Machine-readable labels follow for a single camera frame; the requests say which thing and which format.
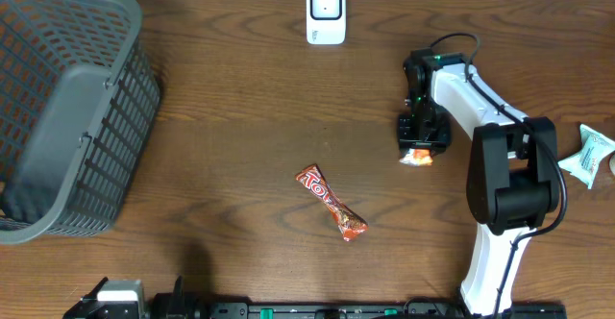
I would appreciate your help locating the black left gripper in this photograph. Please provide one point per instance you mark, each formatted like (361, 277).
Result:
(175, 307)

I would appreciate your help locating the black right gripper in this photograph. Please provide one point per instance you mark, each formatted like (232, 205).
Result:
(435, 142)

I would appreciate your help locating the orange white snack packet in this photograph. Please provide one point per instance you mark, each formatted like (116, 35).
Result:
(417, 157)

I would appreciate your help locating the red Top snack bar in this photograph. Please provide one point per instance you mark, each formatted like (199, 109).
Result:
(350, 224)

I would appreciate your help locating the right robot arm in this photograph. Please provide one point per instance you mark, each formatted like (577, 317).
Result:
(513, 180)

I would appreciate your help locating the white barcode scanner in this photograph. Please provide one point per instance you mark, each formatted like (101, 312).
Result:
(326, 22)

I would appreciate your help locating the grey plastic shopping basket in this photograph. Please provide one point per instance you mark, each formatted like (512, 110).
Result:
(78, 104)

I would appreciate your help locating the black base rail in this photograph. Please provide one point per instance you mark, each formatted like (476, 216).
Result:
(412, 309)

